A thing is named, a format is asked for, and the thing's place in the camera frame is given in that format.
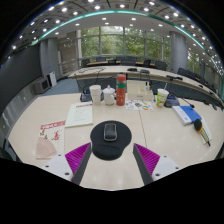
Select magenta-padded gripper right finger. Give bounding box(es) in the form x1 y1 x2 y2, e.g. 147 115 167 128
132 143 184 186

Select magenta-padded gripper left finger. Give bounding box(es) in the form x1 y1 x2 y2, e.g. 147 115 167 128
42 142 92 186

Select black computer mouse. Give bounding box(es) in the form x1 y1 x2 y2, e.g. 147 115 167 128
103 122 118 142

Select black mouse pad with wrist rest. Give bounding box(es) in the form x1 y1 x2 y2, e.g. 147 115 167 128
89 120 133 161

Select red and white leaflet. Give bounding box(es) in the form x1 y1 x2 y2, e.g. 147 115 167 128
35 119 67 160

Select white printed pamphlet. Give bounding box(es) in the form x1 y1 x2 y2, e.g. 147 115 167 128
64 101 94 129

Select white paper sheet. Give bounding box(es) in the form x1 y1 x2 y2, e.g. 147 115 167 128
199 118 213 145

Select colourful sticker sheet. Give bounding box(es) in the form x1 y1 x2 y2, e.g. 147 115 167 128
125 99 154 112

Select dark conference microphone unit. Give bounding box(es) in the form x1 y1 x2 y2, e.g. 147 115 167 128
79 74 108 103
164 94 196 109

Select green printed paper cup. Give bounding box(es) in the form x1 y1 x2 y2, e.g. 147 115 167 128
156 88 170 108

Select white cardboard box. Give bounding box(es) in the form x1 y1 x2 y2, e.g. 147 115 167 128
126 79 154 102

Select white paper cup stack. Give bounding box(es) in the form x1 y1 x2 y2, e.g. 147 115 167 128
88 84 102 107

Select grey boxy floor appliance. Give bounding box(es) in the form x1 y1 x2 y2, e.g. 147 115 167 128
33 77 52 95

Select red bottle with green band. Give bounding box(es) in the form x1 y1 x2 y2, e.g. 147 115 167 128
115 73 128 107

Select white lidded mug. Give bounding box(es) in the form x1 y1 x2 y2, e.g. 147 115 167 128
102 84 116 106

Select grey round column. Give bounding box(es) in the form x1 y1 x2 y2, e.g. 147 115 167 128
39 37 60 81
169 31 189 74

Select long curved conference desk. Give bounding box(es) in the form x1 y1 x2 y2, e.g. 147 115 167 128
68 64 224 101

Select black office chairs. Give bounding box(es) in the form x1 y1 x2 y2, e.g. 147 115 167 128
79 54 224 101

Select round ceiling lights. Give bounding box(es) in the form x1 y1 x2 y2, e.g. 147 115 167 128
9 0 224 68

